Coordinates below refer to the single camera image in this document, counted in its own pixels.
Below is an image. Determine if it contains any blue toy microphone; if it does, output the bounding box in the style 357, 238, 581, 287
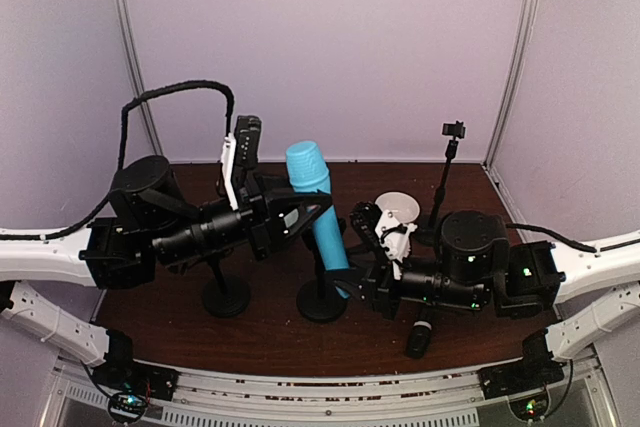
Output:
285, 140, 349, 275

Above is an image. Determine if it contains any tall black microphone stand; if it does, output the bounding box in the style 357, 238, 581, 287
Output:
296, 228, 348, 324

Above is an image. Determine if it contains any black handheld microphone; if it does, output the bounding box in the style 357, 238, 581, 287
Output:
405, 308, 433, 359

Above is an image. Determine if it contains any short black microphone stand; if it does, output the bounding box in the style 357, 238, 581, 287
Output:
201, 257, 251, 318

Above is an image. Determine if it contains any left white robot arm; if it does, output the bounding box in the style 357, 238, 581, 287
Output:
1, 155, 332, 368

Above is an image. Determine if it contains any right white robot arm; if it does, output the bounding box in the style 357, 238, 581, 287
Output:
324, 207, 639, 359

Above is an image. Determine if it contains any thin black stand with clip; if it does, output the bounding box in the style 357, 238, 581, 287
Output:
416, 121, 466, 247

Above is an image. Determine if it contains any white bowl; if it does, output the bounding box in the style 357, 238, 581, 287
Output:
375, 191, 421, 224

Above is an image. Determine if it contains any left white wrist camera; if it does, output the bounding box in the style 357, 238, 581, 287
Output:
221, 133, 239, 211

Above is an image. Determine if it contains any front aluminium rail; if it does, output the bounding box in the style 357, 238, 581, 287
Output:
49, 346, 616, 427

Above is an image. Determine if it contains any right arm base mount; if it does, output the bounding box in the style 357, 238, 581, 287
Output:
477, 329, 574, 425

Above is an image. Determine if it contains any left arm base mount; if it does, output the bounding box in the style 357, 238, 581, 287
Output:
83, 330, 179, 426

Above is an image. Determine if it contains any left aluminium frame post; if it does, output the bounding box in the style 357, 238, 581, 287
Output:
114, 0, 164, 155

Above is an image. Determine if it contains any aluminium frame post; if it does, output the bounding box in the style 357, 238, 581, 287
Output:
483, 0, 539, 171
114, 0, 164, 155

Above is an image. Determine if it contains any right aluminium frame post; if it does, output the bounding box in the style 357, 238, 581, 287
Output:
483, 0, 539, 171

